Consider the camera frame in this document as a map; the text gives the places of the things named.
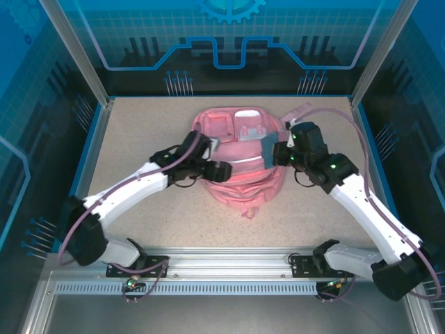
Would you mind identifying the pink student backpack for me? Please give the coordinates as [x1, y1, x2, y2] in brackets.
[192, 100, 312, 220]

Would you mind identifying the dark teal notebook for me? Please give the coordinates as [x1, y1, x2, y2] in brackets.
[259, 131, 281, 171]

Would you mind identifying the small green-lit controller board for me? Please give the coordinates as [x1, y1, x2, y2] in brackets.
[121, 274, 146, 292]
[318, 278, 348, 292]

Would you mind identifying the aluminium side rail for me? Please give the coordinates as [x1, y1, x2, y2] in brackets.
[51, 99, 114, 253]
[349, 97, 411, 253]

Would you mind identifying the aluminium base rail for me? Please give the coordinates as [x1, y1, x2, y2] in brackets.
[47, 246, 383, 281]

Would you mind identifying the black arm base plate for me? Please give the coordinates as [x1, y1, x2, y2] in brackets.
[106, 255, 171, 278]
[291, 253, 352, 278]

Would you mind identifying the slotted grey cable duct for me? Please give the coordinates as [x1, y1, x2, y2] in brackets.
[54, 281, 319, 296]

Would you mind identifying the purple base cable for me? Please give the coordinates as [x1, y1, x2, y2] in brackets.
[314, 278, 359, 304]
[110, 253, 172, 304]

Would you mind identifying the aluminium frame post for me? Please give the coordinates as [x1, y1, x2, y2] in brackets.
[38, 0, 115, 108]
[349, 0, 420, 108]

